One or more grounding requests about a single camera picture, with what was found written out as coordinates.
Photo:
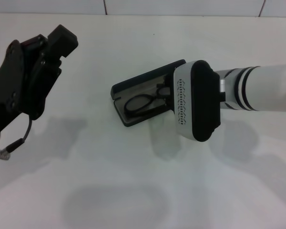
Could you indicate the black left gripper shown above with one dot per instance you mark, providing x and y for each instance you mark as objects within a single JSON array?
[{"x": 16, "y": 83}]

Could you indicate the black glasses case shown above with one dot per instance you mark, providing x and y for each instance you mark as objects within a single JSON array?
[{"x": 133, "y": 82}]

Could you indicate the black thin-framed glasses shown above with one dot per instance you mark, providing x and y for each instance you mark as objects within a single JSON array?
[{"x": 138, "y": 103}]

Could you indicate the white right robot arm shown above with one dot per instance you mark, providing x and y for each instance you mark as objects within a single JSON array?
[{"x": 267, "y": 86}]

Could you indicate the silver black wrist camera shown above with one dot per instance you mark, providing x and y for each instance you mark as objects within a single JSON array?
[{"x": 200, "y": 100}]

